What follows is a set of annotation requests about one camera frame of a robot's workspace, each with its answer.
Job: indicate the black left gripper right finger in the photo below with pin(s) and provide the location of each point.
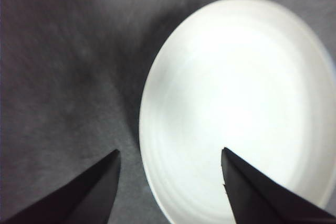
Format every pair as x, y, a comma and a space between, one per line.
257, 197

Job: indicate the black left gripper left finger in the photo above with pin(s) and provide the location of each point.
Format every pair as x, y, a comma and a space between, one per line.
78, 197

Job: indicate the white round plate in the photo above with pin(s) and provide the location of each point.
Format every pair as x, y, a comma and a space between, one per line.
236, 90

